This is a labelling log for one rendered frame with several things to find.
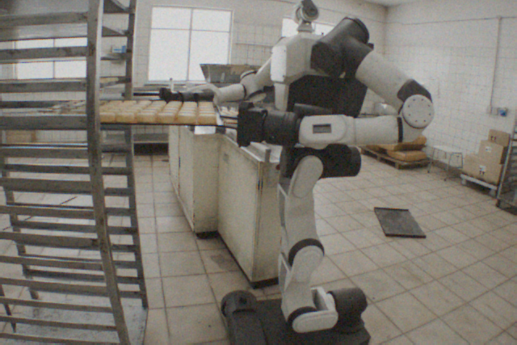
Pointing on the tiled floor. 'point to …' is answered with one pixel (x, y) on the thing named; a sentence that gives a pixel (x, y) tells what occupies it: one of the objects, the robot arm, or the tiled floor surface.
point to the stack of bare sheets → (398, 223)
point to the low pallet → (394, 159)
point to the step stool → (447, 159)
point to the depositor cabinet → (195, 176)
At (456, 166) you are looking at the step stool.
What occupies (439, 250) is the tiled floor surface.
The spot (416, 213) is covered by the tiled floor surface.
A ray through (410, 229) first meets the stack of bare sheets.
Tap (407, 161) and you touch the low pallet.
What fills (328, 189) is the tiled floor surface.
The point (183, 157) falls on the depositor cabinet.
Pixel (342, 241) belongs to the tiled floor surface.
